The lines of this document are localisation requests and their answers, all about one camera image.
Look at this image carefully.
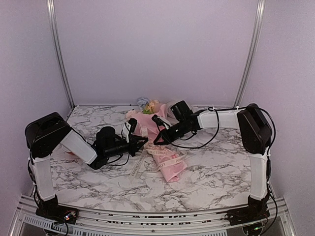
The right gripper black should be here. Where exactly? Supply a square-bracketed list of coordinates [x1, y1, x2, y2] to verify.
[154, 119, 191, 145]

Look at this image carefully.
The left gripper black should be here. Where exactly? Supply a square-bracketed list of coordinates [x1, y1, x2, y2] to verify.
[104, 135, 148, 158]

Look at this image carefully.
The beige rope bundle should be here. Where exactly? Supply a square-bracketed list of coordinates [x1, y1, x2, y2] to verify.
[127, 145, 189, 179]

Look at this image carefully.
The pink wrapping paper sheet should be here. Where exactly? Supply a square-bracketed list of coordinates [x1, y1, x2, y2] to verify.
[126, 103, 188, 184]

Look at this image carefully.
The pink rose fake flower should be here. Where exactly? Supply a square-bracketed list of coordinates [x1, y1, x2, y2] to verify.
[126, 100, 162, 119]

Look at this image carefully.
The blue white fake flower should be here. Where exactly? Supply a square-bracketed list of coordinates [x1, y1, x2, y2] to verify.
[137, 96, 150, 108]

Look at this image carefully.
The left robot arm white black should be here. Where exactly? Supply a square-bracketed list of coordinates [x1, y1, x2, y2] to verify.
[25, 112, 148, 219]

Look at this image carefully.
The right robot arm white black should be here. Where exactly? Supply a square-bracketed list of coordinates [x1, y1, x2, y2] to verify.
[152, 101, 276, 220]

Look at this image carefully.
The orange white bowl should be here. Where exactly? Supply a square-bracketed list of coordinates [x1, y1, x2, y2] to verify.
[61, 146, 74, 155]

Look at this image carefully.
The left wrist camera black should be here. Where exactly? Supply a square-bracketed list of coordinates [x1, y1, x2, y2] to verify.
[121, 118, 137, 143]

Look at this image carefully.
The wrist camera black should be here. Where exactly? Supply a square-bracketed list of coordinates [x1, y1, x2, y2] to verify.
[152, 115, 172, 130]
[121, 118, 137, 143]

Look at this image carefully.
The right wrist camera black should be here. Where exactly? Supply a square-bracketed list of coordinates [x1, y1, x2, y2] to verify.
[152, 115, 172, 130]

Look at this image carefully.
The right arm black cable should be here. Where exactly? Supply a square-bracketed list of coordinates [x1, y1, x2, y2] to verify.
[152, 107, 275, 149]

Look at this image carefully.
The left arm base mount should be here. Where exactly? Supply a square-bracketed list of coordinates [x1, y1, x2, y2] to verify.
[36, 205, 79, 224]

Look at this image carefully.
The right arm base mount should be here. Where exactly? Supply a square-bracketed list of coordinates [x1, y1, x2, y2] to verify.
[224, 206, 270, 226]

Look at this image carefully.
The left aluminium frame post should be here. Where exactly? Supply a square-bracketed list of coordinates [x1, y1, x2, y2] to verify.
[47, 0, 75, 109]

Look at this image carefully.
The aluminium frame post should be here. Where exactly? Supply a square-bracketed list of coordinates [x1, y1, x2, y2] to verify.
[47, 0, 75, 109]
[233, 0, 266, 108]

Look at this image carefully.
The aluminium front rail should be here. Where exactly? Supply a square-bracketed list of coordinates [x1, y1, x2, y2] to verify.
[9, 196, 296, 236]

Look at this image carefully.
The right aluminium frame post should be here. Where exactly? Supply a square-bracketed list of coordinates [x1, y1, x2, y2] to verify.
[233, 0, 266, 108]

